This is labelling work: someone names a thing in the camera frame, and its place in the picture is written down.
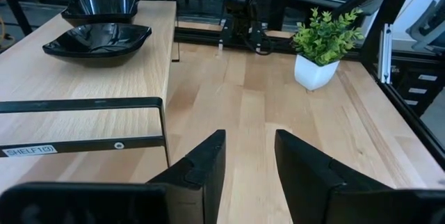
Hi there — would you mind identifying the grey office chair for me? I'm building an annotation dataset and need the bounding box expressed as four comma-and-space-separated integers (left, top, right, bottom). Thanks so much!
405, 0, 445, 56

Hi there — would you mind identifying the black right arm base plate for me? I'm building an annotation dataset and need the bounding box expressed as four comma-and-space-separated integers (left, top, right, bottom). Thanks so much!
218, 18, 264, 51

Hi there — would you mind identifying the wooden shelf black frame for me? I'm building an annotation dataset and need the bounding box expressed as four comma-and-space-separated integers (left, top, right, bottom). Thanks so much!
0, 0, 181, 169

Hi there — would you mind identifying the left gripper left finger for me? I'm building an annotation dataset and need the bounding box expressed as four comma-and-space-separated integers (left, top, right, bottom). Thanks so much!
147, 129, 227, 224

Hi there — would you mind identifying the black drawer cabinet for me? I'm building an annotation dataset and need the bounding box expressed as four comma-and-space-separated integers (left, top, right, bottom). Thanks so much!
391, 55, 445, 118

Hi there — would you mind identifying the black glossy leaf-shaped plate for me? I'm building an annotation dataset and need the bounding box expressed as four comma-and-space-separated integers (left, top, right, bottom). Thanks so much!
41, 22, 153, 68
60, 0, 140, 26

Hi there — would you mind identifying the green plant white pot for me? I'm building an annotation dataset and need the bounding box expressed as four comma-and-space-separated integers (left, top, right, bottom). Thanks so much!
291, 6, 365, 92

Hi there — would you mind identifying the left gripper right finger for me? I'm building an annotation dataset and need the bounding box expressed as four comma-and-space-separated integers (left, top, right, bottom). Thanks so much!
274, 129, 396, 224

